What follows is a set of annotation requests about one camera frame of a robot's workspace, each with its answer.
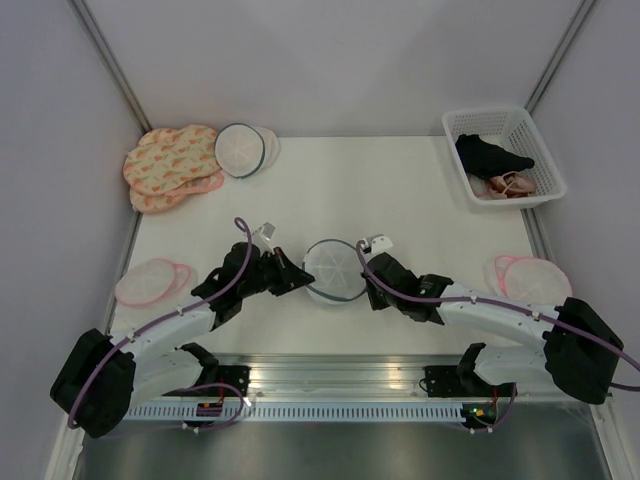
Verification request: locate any floral laundry bag bottom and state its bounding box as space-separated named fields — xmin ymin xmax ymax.
xmin=129 ymin=187 xmax=186 ymax=214

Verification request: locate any black bra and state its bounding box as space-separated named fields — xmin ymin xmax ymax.
xmin=455 ymin=134 xmax=535 ymax=179

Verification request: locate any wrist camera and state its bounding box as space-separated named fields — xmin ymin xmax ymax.
xmin=252 ymin=222 xmax=275 ymax=252
xmin=361 ymin=234 xmax=393 ymax=256

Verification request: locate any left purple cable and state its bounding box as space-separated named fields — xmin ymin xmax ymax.
xmin=66 ymin=216 xmax=253 ymax=440

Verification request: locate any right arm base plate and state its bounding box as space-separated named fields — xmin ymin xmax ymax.
xmin=422 ymin=365 xmax=514 ymax=399

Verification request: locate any white slotted cable duct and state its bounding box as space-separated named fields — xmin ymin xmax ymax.
xmin=125 ymin=399 xmax=464 ymax=423

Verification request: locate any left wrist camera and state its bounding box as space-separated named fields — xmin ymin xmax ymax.
xmin=252 ymin=222 xmax=275 ymax=252

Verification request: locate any pink-trim mesh bag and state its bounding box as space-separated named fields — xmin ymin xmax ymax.
xmin=114 ymin=258 xmax=197 ymax=309
xmin=483 ymin=255 xmax=573 ymax=306

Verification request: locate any white mesh bag behind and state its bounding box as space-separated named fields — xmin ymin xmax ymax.
xmin=255 ymin=127 xmax=280 ymax=169

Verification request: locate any blue-zip mesh laundry bag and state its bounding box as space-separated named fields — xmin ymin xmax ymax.
xmin=302 ymin=239 xmax=366 ymax=305

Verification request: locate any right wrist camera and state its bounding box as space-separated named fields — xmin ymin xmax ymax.
xmin=361 ymin=234 xmax=393 ymax=256

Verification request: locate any floral laundry bag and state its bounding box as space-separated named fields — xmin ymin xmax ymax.
xmin=123 ymin=124 xmax=220 ymax=196
xmin=129 ymin=187 xmax=186 ymax=214

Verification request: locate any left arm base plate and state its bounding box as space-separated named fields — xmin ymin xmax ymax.
xmin=164 ymin=365 xmax=251 ymax=398

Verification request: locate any aluminium rail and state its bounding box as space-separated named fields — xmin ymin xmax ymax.
xmin=69 ymin=352 xmax=601 ymax=401

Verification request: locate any pink bra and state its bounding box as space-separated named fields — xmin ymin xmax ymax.
xmin=485 ymin=171 xmax=537 ymax=200

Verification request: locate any floral laundry bag top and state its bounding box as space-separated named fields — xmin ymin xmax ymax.
xmin=123 ymin=124 xmax=220 ymax=196

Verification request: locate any pink-trim mesh bag right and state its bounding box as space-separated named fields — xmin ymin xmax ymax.
xmin=483 ymin=255 xmax=573 ymax=306

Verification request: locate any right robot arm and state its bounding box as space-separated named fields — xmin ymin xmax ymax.
xmin=361 ymin=253 xmax=624 ymax=405

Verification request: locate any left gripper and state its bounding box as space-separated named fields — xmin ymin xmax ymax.
xmin=239 ymin=246 xmax=313 ymax=298

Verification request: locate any pink-trim mesh bag left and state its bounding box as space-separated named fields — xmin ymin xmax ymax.
xmin=114 ymin=258 xmax=197 ymax=309

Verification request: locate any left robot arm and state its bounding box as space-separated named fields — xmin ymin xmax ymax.
xmin=50 ymin=242 xmax=315 ymax=438

